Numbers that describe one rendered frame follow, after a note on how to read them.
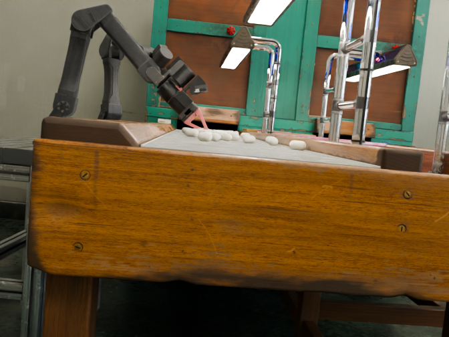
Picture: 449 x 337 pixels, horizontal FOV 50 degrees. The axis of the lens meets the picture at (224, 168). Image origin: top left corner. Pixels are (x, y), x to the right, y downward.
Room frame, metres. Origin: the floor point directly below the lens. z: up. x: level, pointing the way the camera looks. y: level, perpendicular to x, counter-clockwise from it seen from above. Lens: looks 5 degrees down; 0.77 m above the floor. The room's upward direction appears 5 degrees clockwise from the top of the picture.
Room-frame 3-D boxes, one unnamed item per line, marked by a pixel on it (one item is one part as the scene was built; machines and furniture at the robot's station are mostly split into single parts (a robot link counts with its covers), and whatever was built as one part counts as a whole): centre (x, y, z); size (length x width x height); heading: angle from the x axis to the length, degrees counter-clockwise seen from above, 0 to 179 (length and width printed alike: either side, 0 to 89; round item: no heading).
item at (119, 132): (1.48, 0.24, 0.67); 1.81 x 0.12 x 0.19; 5
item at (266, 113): (1.94, -0.08, 0.90); 0.20 x 0.19 x 0.45; 5
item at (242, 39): (1.94, 0.00, 1.08); 0.62 x 0.08 x 0.07; 5
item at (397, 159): (1.51, -0.15, 0.71); 1.81 x 0.05 x 0.11; 5
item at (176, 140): (1.50, 0.03, 0.73); 1.81 x 0.30 x 0.02; 5
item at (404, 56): (1.98, -0.55, 1.08); 0.62 x 0.08 x 0.07; 5
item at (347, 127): (2.43, -0.58, 0.83); 0.30 x 0.06 x 0.07; 95
